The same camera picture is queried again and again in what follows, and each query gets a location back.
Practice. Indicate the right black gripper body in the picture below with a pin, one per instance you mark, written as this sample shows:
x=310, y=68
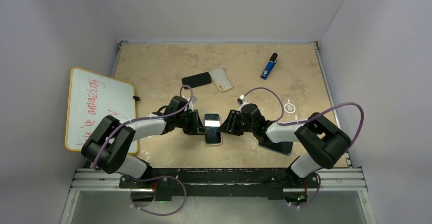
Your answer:
x=237, y=124

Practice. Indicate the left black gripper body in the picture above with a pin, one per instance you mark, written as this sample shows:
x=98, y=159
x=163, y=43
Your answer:
x=189, y=123

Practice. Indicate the black phone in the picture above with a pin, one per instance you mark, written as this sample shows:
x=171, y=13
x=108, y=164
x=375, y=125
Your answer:
x=211, y=123

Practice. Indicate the dark blue phone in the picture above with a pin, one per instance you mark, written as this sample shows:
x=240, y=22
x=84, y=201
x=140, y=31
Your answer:
x=282, y=147

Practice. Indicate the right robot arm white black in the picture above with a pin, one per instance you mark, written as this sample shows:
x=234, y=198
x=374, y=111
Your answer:
x=323, y=141

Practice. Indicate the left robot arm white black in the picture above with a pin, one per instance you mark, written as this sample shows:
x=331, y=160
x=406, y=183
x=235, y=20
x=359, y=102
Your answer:
x=108, y=145

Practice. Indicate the black phone face down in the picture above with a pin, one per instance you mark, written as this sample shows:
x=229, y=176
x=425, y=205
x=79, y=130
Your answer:
x=197, y=80

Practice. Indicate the blue marker black cap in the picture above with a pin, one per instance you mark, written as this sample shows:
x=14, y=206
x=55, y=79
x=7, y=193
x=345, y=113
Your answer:
x=269, y=67

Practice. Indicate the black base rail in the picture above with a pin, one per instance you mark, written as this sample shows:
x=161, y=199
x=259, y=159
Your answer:
x=271, y=183

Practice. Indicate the whiteboard with yellow frame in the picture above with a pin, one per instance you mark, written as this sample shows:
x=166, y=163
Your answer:
x=93, y=96

